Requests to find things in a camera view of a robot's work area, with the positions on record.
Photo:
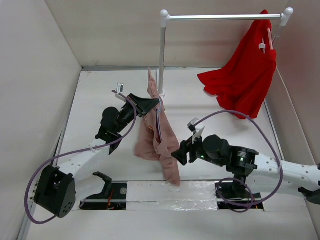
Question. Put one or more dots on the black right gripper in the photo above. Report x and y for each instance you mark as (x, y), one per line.
(181, 154)

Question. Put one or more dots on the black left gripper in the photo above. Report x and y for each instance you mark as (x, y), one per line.
(145, 104)

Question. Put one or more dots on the lavender wire hanger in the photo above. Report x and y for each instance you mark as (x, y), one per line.
(158, 110)

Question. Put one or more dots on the pink printed t shirt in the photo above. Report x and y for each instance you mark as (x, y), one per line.
(149, 147)

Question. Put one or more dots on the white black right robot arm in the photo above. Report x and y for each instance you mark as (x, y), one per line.
(253, 173)

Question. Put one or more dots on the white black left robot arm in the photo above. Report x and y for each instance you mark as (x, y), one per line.
(56, 189)

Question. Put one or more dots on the red t shirt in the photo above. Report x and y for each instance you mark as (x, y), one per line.
(243, 83)

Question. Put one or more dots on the pink plastic hanger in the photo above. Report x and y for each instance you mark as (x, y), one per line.
(269, 40)

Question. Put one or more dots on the white clothes rack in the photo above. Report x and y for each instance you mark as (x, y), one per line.
(205, 40)

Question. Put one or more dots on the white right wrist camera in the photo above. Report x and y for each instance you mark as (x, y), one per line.
(196, 129)

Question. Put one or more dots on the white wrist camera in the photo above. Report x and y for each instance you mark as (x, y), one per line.
(196, 129)
(119, 92)

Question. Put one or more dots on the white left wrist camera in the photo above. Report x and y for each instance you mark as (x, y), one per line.
(119, 92)

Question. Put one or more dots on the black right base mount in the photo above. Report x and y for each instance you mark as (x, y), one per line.
(236, 192)

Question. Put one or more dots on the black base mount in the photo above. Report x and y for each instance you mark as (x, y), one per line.
(236, 192)
(112, 196)

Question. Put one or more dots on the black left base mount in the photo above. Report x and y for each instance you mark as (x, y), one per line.
(112, 196)

